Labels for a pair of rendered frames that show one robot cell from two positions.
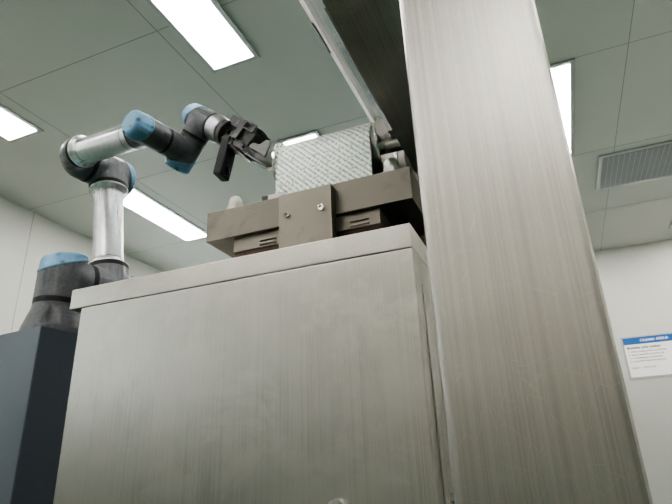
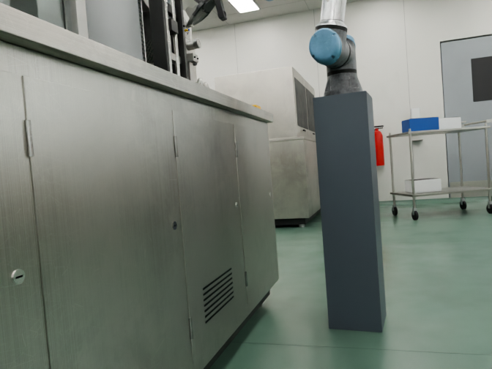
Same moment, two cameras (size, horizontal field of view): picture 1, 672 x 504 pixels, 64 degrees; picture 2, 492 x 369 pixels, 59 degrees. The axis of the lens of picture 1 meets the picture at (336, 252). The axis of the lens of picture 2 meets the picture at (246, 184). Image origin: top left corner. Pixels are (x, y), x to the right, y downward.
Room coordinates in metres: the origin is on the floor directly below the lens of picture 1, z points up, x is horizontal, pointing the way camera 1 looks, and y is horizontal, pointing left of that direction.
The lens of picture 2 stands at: (3.02, 0.20, 0.65)
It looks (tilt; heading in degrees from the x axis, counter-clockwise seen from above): 2 degrees down; 176
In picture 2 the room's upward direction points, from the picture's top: 4 degrees counter-clockwise
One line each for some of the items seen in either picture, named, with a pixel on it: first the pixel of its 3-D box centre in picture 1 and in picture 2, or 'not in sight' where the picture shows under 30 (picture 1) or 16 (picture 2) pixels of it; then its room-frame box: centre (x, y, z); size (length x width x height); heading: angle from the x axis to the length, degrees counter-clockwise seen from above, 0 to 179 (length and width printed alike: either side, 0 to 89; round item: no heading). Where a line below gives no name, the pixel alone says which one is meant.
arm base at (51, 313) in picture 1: (54, 320); (342, 84); (1.33, 0.73, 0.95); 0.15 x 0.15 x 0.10
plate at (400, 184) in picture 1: (319, 223); not in sight; (0.92, 0.03, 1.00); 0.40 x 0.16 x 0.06; 68
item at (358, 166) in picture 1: (323, 201); not in sight; (1.05, 0.02, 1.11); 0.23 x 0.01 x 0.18; 68
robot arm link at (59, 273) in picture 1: (64, 278); (340, 54); (1.34, 0.73, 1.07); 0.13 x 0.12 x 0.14; 146
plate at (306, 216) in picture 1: (306, 219); not in sight; (0.83, 0.05, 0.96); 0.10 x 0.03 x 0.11; 68
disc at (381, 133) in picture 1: (384, 147); not in sight; (1.06, -0.12, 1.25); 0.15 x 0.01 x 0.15; 158
